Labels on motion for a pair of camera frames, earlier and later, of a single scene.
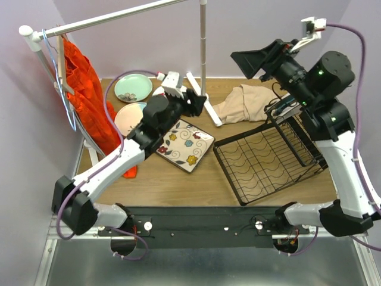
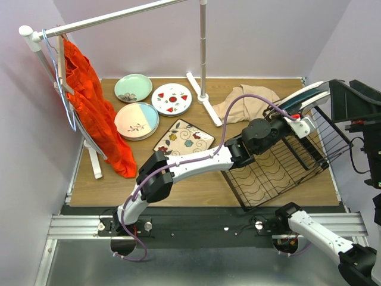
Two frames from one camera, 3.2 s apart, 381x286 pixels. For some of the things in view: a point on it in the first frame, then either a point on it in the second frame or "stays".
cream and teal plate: x=128 y=115 stays
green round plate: x=133 y=87 stays
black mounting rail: x=203 y=226 stays
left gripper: x=197 y=102 -> x=280 y=118
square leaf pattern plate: x=186 y=145 stays
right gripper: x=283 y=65 -> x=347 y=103
